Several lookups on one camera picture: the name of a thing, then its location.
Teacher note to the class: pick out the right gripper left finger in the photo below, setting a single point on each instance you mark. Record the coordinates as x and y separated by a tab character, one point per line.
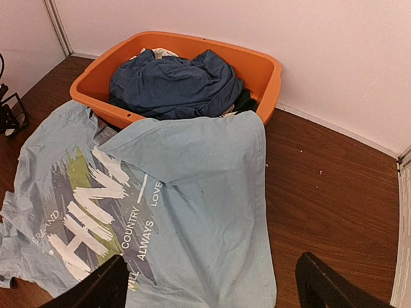
105	287

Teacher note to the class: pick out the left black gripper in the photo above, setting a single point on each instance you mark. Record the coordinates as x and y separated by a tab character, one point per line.
9	122

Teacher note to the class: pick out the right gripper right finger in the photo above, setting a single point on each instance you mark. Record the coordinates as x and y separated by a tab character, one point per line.
319	285

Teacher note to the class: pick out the light blue printed t-shirt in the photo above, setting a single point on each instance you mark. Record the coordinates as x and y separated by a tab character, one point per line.
182	201

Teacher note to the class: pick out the black open brooch case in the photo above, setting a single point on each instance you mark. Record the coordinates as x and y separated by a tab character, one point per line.
21	115

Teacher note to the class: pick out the orange plastic basin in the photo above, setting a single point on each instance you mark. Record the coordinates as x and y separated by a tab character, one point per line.
261	73

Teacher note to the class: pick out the dark blue garment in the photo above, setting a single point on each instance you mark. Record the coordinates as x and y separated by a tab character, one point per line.
174	87

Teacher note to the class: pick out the left aluminium corner post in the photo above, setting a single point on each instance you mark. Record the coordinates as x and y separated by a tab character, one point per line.
58	27

